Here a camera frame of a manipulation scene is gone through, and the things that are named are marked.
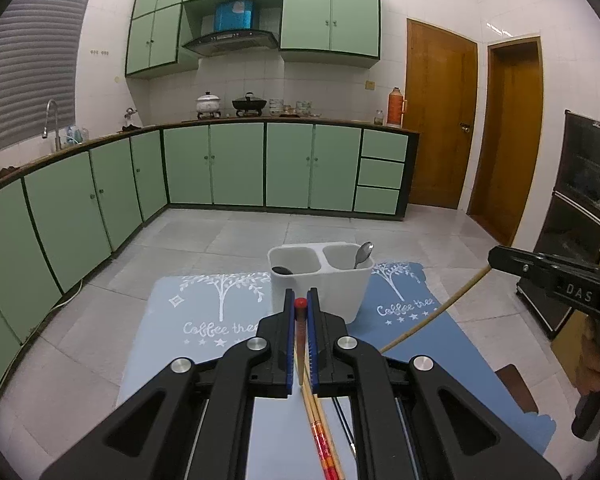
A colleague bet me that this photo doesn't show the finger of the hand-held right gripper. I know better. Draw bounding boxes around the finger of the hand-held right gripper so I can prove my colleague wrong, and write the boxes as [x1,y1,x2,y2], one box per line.
[487,245,556,288]

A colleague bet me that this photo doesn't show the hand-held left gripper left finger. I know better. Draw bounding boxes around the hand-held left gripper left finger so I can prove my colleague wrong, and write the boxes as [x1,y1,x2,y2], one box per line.
[39,287,298,480]

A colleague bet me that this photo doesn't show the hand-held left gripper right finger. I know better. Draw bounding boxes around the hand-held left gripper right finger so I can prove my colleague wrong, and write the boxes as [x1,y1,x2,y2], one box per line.
[306,287,564,480]

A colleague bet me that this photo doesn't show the red patterned chopstick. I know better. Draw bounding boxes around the red patterned chopstick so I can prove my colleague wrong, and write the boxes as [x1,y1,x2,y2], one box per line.
[304,385,342,480]
[294,298,308,387]

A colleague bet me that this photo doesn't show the white two-compartment utensil holder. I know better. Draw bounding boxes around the white two-compartment utensil holder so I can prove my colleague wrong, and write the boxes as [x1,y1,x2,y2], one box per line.
[267,242,376,325]

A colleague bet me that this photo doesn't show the plain bamboo chopstick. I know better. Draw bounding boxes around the plain bamboo chopstick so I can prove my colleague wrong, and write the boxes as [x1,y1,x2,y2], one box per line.
[307,360,348,480]
[379,266,492,354]

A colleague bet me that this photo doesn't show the thin black chopstick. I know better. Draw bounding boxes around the thin black chopstick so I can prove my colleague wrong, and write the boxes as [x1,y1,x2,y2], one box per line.
[336,399,359,457]

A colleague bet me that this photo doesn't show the person's right hand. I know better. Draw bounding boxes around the person's right hand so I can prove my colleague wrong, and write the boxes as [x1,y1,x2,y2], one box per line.
[579,317,600,396]

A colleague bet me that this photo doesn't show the cardboard box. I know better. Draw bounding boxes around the cardboard box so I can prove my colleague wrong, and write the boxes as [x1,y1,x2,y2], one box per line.
[551,310,589,377]

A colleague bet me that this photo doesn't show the black glass-front cabinet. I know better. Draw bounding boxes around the black glass-front cabinet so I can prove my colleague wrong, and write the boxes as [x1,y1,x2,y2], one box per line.
[517,109,600,341]

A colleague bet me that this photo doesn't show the metal spoon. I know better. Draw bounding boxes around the metal spoon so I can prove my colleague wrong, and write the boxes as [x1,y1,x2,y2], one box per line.
[352,241,375,270]

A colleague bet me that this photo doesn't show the pale blue tree-print mat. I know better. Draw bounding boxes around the pale blue tree-print mat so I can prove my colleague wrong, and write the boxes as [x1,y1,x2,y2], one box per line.
[115,272,361,480]

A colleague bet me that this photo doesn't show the brown stool seat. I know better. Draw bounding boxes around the brown stool seat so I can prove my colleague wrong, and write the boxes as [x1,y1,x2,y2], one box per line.
[495,364,539,414]

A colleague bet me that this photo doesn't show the dark blue tree-print mat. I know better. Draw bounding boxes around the dark blue tree-print mat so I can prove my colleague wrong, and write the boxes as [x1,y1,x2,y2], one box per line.
[347,261,557,461]

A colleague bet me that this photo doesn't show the closed wooden door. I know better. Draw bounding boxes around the closed wooden door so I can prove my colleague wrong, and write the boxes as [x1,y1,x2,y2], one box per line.
[404,18,479,210]

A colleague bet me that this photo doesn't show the green base cabinets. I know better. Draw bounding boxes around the green base cabinets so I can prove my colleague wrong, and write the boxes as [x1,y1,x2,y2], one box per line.
[0,119,420,403]

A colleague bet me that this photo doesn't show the orange thermos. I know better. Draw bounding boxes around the orange thermos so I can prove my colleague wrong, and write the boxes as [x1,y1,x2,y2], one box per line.
[386,86,409,127]

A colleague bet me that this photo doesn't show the black wok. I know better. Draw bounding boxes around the black wok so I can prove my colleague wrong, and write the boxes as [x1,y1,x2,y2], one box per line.
[231,92,269,112]

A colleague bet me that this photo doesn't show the black range hood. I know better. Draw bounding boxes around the black range hood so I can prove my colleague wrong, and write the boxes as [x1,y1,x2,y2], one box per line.
[182,30,277,57]

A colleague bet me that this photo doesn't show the metal sink faucet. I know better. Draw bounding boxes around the metal sink faucet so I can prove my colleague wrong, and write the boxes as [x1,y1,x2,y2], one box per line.
[42,99,63,151]

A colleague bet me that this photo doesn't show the grey window blind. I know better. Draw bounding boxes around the grey window blind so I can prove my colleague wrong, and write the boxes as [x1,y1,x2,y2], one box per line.
[0,0,95,161]

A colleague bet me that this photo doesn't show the wooden door in frame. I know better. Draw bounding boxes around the wooden door in frame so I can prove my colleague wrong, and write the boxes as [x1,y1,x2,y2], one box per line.
[467,35,545,247]

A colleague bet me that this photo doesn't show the white floor cable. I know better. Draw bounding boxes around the white floor cable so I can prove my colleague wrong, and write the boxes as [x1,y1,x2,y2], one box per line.
[29,277,84,342]

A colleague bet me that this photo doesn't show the green wall cabinets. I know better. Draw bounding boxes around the green wall cabinets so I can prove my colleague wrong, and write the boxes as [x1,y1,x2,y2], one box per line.
[125,0,381,79]

